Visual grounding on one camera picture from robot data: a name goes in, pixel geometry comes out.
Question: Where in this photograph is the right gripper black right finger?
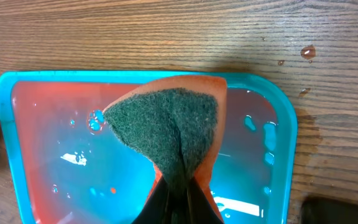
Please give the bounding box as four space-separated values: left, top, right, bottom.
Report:
187 177 223 224

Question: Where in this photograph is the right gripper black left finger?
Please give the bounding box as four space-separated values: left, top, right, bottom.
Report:
132 177 170 224

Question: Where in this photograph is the red and black sponge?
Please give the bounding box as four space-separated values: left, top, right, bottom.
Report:
103 75 227 223

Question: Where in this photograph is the teal plastic tray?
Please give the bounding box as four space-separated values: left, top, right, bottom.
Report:
0 71 298 223

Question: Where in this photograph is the black red-lined tray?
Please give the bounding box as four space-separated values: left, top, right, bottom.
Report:
299 197 358 224

